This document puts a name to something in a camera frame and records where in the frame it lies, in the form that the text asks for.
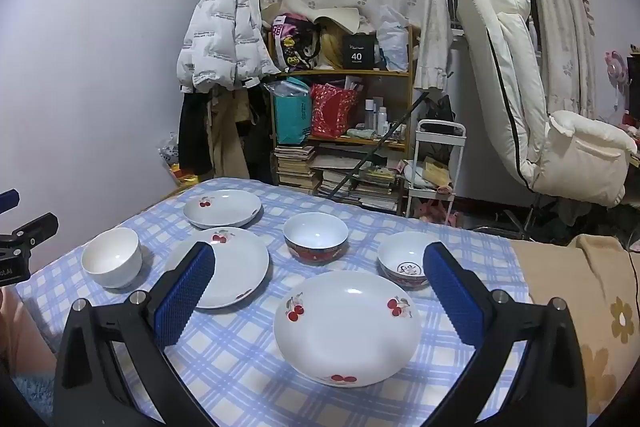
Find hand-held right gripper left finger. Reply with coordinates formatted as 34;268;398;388
52;241;217;427

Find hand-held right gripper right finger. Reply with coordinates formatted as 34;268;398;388
423;241;587;427

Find white cherry-print plate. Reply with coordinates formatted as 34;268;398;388
273;270;424;388
164;227;271;310
183;189;263;229

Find red bowl with inside print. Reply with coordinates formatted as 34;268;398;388
377;231;441;291

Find plain white bowl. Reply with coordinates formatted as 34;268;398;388
81;227;143;290

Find red patterned bowl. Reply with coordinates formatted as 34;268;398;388
283;212;350;264

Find person's pink clothing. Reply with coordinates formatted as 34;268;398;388
0;284;57;380

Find blue checked tablecloth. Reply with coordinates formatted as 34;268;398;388
15;177;533;427

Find brown flowered blanket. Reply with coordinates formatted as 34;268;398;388
510;234;640;418

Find blue fluffy cloth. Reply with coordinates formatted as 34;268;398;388
10;369;56;425

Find pile of magazines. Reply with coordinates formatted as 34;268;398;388
317;157;401;212

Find clear bag with yellow items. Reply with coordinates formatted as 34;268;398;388
159;134;201;185

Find black hanging garment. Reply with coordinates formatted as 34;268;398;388
177;82;217;175

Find beige hanging trousers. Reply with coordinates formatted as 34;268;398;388
207;87;252;180

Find black pole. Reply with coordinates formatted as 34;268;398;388
332;91;431;202

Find white trolley cart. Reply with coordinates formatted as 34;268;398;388
402;119;467;225

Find stack of books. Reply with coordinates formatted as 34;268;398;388
274;146;321;192

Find black bag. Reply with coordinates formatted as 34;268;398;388
425;94;456;122

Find teal bag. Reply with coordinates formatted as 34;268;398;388
272;77;313;145

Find cream folded mattress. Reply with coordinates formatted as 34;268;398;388
457;0;633;208

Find red patterned bag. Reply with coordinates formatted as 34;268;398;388
310;83;358;138

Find wooden shelf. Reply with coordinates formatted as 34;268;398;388
267;24;416;212

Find black box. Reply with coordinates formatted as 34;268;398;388
342;33;377;70

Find white plastic bag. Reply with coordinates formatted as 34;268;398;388
376;4;411;72

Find white puffer jacket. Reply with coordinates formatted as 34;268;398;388
176;0;281;94

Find tan bag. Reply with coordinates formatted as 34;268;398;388
320;27;351;68

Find colourful printed bag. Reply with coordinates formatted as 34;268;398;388
272;14;321;72

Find pink desk fan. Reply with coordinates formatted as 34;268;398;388
605;51;629;82

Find cream folded sheet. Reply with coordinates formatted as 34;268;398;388
280;0;368;32

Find ruffled floral curtain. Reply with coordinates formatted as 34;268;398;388
507;0;598;118

